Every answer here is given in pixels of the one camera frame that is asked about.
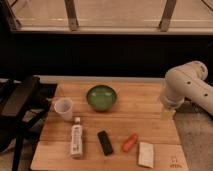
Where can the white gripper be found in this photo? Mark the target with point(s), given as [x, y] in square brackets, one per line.
[171, 99]

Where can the orange red pepper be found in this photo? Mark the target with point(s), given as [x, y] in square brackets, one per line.
[130, 142]

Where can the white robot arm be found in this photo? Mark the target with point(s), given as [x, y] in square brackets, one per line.
[187, 81]

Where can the green ceramic bowl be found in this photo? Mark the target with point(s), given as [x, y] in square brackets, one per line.
[101, 97]

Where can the white folded napkin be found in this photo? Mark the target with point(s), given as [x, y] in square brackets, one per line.
[146, 155]

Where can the black rectangular remote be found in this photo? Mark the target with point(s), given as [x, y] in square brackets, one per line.
[105, 143]

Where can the white plastic bottle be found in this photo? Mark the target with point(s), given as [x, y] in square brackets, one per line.
[76, 148]

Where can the clear plastic cup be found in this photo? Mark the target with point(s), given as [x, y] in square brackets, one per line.
[64, 107]

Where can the right metal window post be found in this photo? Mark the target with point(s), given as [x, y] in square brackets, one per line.
[167, 15]

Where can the metal window post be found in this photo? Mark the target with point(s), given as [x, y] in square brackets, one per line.
[71, 14]
[167, 15]

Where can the left metal window post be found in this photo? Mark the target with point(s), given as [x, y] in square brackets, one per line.
[71, 14]

